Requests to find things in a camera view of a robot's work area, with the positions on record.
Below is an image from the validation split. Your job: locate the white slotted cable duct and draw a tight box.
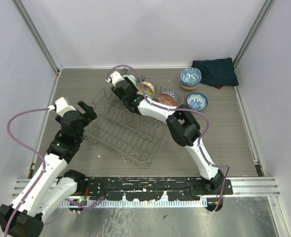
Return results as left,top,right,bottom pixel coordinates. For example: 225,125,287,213
61,197,208,208

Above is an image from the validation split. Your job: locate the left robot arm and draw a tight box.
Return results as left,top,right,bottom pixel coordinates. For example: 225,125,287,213
0,97,97,237

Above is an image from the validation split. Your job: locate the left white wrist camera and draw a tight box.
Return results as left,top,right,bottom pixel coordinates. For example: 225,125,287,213
48,97,76,117

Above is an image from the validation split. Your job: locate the grey wire dish rack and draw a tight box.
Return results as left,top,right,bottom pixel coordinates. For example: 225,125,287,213
84,68,184,165

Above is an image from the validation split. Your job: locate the blue floral bowl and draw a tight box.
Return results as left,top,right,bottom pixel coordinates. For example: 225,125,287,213
181,84,199,90
186,92,208,111

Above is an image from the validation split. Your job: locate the green leaf pattern bowl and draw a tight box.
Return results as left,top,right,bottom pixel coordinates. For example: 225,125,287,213
180,81,200,87

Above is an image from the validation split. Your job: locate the orange floral bowl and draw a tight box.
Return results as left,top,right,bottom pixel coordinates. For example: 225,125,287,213
183,87,197,91

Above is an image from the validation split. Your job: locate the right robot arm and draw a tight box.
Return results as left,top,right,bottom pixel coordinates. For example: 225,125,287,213
108,77,225,195

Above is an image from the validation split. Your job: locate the blue floral bowl front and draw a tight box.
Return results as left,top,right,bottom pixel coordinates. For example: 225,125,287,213
181,84,199,90

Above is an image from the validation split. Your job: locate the blue white diamond bowl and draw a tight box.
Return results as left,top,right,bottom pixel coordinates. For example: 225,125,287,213
180,67,202,84

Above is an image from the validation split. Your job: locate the yellow bowl with leaves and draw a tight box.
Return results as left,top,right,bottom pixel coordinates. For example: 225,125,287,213
136,81,155,99

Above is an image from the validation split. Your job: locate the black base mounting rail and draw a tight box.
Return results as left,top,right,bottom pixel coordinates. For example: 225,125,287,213
72,177,221,201

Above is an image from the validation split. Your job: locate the red blue zigzag bowl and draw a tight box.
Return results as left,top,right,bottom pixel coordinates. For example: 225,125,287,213
157,91,178,107

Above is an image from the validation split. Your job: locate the dark blue cloth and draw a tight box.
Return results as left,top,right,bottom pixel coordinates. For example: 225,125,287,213
192,58,239,89

